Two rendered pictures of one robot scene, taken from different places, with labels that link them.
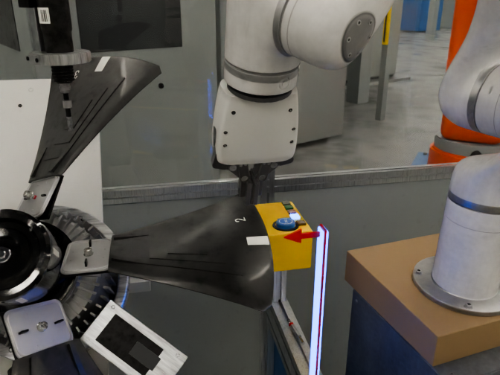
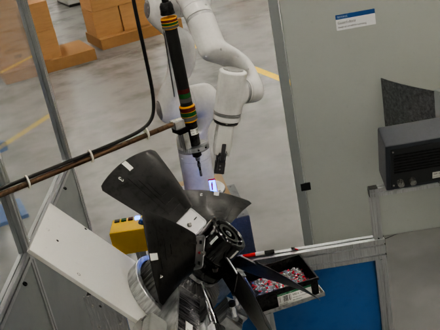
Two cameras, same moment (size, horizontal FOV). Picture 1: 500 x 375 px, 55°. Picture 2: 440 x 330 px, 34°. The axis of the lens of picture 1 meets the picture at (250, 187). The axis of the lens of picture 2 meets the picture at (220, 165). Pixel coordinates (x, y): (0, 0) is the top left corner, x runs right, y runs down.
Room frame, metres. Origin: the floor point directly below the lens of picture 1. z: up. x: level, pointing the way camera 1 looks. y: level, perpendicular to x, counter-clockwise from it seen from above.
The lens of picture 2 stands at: (0.08, 1.99, 2.17)
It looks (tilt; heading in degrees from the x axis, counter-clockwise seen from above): 23 degrees down; 285
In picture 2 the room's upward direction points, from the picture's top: 11 degrees counter-clockwise
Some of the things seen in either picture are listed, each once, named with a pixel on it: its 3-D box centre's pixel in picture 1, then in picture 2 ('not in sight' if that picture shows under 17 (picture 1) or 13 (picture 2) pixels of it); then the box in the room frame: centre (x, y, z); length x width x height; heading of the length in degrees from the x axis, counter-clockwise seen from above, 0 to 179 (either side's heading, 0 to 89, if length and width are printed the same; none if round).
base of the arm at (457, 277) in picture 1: (472, 244); (197, 170); (0.80, -0.42, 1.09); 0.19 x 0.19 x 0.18
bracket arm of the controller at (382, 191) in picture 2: not in sight; (403, 186); (0.05, -0.25, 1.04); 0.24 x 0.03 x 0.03; 11
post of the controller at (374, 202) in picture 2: not in sight; (375, 212); (0.15, -0.23, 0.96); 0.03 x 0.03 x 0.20; 11
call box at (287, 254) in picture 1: (279, 236); (136, 236); (0.96, -0.07, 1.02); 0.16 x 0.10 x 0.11; 11
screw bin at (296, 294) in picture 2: not in sight; (280, 283); (0.47, 0.00, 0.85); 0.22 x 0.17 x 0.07; 26
